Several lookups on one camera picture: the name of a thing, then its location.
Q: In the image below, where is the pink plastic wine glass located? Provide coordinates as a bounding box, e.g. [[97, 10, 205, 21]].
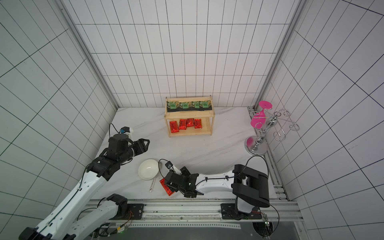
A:
[[251, 101, 273, 130]]

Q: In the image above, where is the red tea bag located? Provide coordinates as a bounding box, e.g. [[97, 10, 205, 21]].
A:
[[179, 119, 187, 130], [170, 121, 180, 133], [194, 119, 203, 129], [160, 178, 174, 196], [186, 118, 195, 128]]

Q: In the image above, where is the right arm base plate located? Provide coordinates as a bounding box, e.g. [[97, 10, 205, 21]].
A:
[[221, 204, 262, 221]]

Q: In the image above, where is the white bowl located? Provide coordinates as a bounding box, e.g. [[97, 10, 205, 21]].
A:
[[138, 159, 159, 181]]

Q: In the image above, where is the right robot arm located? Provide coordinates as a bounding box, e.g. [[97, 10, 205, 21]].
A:
[[165, 165, 270, 214]]

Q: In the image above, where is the green tea bag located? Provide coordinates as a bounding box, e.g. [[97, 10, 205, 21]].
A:
[[179, 102, 192, 111], [167, 101, 180, 112], [191, 101, 201, 111], [200, 101, 212, 111]]

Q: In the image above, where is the chrome cup rack stand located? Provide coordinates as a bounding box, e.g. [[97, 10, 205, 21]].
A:
[[245, 109, 300, 156]]

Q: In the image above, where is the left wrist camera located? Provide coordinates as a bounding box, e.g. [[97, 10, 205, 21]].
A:
[[119, 127, 133, 140]]

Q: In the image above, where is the aluminium rail frame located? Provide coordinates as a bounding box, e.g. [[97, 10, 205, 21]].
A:
[[78, 199, 309, 240]]

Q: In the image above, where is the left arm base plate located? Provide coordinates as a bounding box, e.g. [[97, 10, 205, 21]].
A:
[[119, 204, 145, 221]]

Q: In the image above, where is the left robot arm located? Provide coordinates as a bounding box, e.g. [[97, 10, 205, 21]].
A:
[[19, 133, 150, 240]]

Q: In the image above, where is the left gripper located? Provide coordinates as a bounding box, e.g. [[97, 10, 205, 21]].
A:
[[118, 138, 150, 164]]

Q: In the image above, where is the wooden two-tier shelf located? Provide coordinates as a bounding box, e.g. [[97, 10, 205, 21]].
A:
[[164, 96, 215, 137]]

